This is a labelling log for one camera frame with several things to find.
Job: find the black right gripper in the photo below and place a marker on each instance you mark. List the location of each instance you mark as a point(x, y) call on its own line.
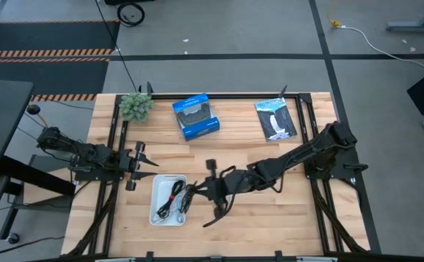
point(226, 183)

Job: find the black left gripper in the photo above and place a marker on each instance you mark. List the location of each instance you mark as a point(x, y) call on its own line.
point(131, 163)

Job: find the white plastic tray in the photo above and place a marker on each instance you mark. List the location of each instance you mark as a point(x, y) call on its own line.
point(159, 193)

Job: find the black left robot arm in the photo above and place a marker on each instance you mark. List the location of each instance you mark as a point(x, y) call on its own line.
point(88, 153)

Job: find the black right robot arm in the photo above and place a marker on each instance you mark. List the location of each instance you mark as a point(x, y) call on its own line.
point(306, 151)

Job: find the green succulent plant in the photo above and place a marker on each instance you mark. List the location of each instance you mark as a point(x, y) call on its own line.
point(136, 106)

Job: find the blue game controller box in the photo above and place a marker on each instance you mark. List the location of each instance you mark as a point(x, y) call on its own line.
point(196, 118)

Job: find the black round foot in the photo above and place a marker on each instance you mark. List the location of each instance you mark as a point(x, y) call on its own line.
point(33, 109)

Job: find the black caster wheel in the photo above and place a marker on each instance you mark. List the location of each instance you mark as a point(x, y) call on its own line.
point(13, 238)

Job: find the black desk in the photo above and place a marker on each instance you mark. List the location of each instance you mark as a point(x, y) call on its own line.
point(0, 120)

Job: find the black mat with hazard stripes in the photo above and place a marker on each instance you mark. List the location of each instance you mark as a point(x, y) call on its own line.
point(51, 36)

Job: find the yellow plug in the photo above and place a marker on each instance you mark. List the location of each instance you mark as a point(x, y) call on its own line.
point(335, 24)

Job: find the grey table leg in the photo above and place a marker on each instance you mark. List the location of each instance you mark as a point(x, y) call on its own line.
point(415, 26)

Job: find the black aluminium table frame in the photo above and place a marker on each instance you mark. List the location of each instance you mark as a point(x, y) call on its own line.
point(215, 96)

